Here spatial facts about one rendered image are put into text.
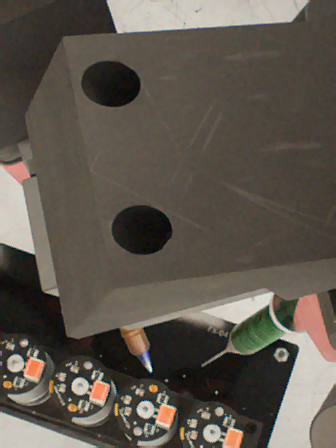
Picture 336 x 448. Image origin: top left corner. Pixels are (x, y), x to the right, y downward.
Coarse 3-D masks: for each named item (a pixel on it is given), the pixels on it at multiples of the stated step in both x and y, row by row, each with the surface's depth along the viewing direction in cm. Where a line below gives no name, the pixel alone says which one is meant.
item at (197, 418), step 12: (192, 408) 49; (204, 408) 49; (228, 408) 49; (192, 420) 49; (204, 420) 49; (216, 420) 49; (228, 420) 49; (240, 420) 49; (180, 432) 49; (192, 432) 49; (192, 444) 49; (204, 444) 49; (216, 444) 49; (240, 444) 49
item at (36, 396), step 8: (8, 360) 50; (16, 360) 50; (24, 360) 50; (48, 360) 51; (8, 368) 50; (16, 368) 50; (48, 368) 51; (48, 376) 51; (8, 384) 49; (40, 384) 50; (48, 384) 52; (32, 392) 50; (40, 392) 51; (48, 392) 53; (16, 400) 52; (24, 400) 52; (32, 400) 52; (40, 400) 53
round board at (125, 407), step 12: (132, 384) 49; (144, 384) 49; (156, 384) 49; (120, 396) 49; (132, 396) 49; (144, 396) 49; (156, 396) 49; (168, 396) 49; (120, 408) 49; (132, 408) 49; (156, 408) 49; (120, 420) 49; (132, 420) 49; (144, 420) 49; (132, 432) 49; (144, 432) 49; (156, 432) 49
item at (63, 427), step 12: (0, 396) 49; (0, 408) 49; (12, 408) 49; (24, 408) 49; (36, 420) 49; (48, 420) 49; (60, 420) 49; (60, 432) 49; (72, 432) 49; (84, 432) 49; (96, 444) 49; (108, 444) 49; (120, 444) 49; (132, 444) 49
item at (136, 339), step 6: (126, 330) 46; (132, 330) 46; (138, 330) 46; (126, 336) 46; (132, 336) 46; (138, 336) 46; (144, 336) 47; (132, 342) 46; (138, 342) 46; (144, 342) 46; (132, 348) 46; (138, 348) 46; (144, 348) 46; (138, 354) 47
